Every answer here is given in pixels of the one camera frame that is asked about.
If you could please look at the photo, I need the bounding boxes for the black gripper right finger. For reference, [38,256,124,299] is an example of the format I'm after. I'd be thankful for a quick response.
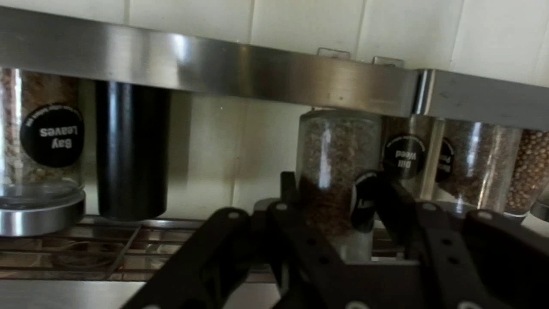
[371,177,549,309]

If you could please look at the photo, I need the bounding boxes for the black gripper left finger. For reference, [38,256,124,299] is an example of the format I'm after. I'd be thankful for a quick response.
[122,170,367,309]

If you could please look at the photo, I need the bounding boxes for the glass spice jar brown spice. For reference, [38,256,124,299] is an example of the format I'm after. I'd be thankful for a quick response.
[295,108,384,263]

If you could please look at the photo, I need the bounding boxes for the glass spice jar black label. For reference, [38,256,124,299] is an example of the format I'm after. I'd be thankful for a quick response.
[381,113,437,199]
[436,118,523,214]

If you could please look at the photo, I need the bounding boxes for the black cylinder bottle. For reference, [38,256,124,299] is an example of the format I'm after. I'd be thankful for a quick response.
[93,79,172,221]

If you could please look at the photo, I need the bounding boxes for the glass jar round seeds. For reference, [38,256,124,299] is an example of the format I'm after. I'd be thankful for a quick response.
[504,127,549,216]

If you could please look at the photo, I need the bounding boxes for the bay leaves glass jar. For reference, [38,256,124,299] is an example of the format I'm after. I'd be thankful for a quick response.
[0,67,87,238]

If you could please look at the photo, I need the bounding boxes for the steel wall spice rack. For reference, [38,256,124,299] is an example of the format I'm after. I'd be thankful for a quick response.
[0,5,549,281]

